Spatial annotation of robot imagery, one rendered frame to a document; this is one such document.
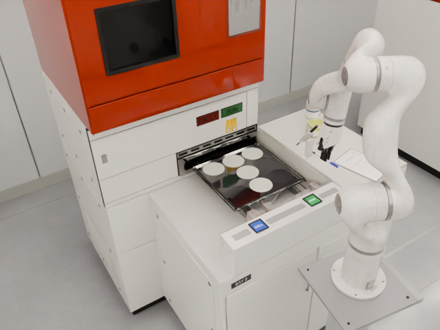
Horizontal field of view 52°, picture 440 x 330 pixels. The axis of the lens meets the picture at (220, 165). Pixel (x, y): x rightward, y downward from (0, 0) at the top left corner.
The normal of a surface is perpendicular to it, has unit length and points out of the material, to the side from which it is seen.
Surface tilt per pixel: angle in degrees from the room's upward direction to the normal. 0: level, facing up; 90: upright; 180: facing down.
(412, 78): 71
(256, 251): 90
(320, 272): 1
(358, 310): 1
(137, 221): 90
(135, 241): 90
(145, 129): 90
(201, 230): 0
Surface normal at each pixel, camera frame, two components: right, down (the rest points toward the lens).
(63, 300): -0.03, -0.81
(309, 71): 0.53, 0.48
